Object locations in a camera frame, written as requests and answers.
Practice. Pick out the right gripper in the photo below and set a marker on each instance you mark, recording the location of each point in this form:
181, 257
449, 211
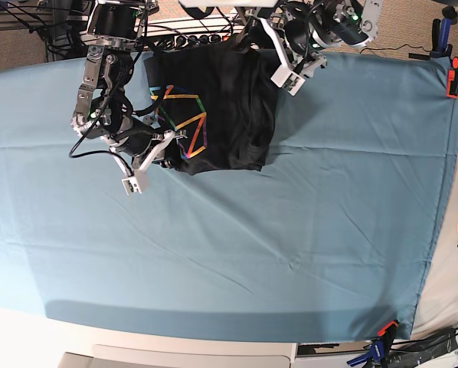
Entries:
137, 148

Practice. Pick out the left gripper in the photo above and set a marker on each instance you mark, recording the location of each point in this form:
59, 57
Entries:
298, 43

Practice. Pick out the black T-shirt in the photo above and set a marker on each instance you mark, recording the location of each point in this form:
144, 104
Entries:
222, 95

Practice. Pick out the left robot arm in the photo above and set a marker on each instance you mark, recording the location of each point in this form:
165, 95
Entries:
354, 23

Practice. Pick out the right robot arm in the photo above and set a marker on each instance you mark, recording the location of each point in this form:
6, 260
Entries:
102, 109

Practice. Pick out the white power strip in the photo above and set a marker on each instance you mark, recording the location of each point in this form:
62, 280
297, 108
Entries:
169, 39

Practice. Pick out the blue clamp top right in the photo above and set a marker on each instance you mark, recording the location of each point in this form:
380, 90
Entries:
440, 34

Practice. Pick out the orange black clamp top right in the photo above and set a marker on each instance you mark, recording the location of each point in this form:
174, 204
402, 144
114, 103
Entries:
452, 79

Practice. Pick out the blue table cloth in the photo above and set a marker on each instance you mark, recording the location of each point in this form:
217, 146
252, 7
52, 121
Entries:
328, 242

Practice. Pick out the orange blue clamp bottom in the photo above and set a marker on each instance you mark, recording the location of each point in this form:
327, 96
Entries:
377, 354

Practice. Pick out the black plastic bag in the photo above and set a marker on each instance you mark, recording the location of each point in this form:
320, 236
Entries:
416, 352

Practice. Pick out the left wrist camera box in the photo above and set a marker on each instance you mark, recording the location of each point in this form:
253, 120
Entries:
287, 80

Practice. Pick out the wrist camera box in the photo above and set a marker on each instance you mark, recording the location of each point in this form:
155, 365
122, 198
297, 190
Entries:
138, 183
287, 80

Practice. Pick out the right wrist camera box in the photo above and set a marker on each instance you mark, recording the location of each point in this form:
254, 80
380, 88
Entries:
138, 183

